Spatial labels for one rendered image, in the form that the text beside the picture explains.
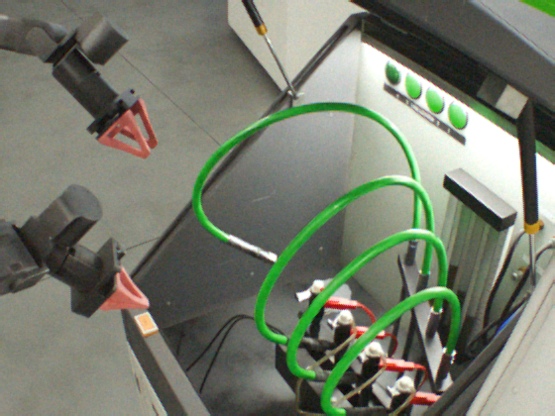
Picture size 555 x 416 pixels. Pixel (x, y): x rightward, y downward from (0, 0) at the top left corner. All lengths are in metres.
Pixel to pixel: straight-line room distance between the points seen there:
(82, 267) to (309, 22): 3.17
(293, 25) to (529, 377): 3.25
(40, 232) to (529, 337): 0.60
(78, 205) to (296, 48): 3.21
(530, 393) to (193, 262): 0.80
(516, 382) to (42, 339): 2.11
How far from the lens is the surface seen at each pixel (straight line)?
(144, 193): 3.31
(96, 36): 1.02
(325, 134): 1.37
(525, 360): 0.82
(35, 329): 2.71
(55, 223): 0.80
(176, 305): 1.44
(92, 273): 0.88
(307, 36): 3.94
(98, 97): 1.03
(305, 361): 1.20
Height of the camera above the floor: 1.89
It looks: 37 degrees down
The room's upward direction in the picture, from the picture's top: 1 degrees clockwise
